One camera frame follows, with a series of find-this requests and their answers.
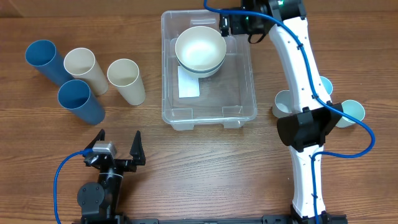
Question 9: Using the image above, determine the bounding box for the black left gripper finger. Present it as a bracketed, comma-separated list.
[85, 129, 105, 149]
[129, 131, 146, 166]

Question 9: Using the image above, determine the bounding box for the white label in bin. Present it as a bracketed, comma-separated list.
[178, 66, 200, 98]

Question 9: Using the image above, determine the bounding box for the cream bowl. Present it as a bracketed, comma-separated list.
[175, 26, 226, 70]
[179, 62, 222, 78]

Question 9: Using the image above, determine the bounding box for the grey small cup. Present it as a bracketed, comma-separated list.
[272, 90, 292, 118]

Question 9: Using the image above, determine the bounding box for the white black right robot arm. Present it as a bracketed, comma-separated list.
[217, 1, 348, 223]

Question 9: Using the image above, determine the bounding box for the blue camera cable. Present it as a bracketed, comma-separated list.
[53, 148, 94, 224]
[203, 0, 376, 224]

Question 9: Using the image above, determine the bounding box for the light blue small cup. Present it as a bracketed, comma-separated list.
[320, 76, 333, 95]

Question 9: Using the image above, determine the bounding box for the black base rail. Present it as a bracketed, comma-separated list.
[73, 215, 292, 224]

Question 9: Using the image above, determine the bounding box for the dark blue tumbler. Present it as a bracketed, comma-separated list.
[57, 80, 105, 125]
[25, 40, 74, 86]

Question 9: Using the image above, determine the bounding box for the dark blue tumbler far left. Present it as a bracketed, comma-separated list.
[25, 40, 74, 86]

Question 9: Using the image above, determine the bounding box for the cream tumbler left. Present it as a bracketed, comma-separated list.
[63, 47, 108, 95]

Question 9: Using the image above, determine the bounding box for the dark blue bowl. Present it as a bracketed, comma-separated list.
[176, 57, 225, 73]

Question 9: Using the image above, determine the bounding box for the blue right camera cable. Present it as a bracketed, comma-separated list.
[203, 0, 376, 224]

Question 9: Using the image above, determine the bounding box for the dark blue tumbler front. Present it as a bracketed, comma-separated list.
[57, 80, 105, 125]

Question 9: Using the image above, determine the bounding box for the teal small cup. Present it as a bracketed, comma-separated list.
[336, 100, 366, 128]

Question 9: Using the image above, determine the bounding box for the blue left camera cable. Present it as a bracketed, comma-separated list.
[53, 148, 94, 224]

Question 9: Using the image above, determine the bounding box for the cream tumbler centre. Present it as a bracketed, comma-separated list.
[107, 58, 146, 106]

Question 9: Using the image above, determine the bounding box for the cream tumbler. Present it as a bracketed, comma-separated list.
[63, 47, 108, 95]
[107, 58, 146, 106]

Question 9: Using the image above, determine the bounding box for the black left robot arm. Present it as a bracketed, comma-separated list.
[77, 129, 146, 224]

